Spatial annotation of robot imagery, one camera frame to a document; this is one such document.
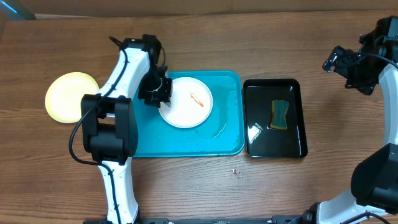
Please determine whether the yellow plate with sauce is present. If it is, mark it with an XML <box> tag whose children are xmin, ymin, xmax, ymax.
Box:
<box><xmin>45</xmin><ymin>72</ymin><xmax>99</xmax><ymax>123</ymax></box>

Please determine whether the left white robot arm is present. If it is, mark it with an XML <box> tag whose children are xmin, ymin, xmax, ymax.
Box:
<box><xmin>76</xmin><ymin>34</ymin><xmax>172</xmax><ymax>223</ymax></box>

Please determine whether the white plate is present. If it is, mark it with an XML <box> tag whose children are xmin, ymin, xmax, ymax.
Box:
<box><xmin>159</xmin><ymin>77</ymin><xmax>213</xmax><ymax>129</ymax></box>

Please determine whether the small debris on table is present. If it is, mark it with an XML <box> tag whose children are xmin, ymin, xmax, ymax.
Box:
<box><xmin>231</xmin><ymin>166</ymin><xmax>243</xmax><ymax>179</ymax></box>

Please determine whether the green yellow sponge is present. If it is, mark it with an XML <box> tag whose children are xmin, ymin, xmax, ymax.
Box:
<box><xmin>270</xmin><ymin>100</ymin><xmax>289</xmax><ymax>130</ymax></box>

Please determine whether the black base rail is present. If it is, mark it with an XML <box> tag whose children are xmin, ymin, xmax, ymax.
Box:
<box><xmin>82</xmin><ymin>215</ymin><xmax>312</xmax><ymax>224</ymax></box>

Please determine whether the dark object at corner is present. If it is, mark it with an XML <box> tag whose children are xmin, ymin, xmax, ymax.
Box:
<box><xmin>1</xmin><ymin>0</ymin><xmax>36</xmax><ymax>21</ymax></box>

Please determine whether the teal plastic tray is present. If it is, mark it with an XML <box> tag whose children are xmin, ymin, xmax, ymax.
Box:
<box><xmin>132</xmin><ymin>70</ymin><xmax>245</xmax><ymax>158</ymax></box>

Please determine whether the black plastic tray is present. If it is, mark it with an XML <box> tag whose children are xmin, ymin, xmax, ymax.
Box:
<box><xmin>243</xmin><ymin>78</ymin><xmax>308</xmax><ymax>159</ymax></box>

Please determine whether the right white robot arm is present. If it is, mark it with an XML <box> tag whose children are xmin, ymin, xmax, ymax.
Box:
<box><xmin>293</xmin><ymin>46</ymin><xmax>397</xmax><ymax>224</ymax></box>

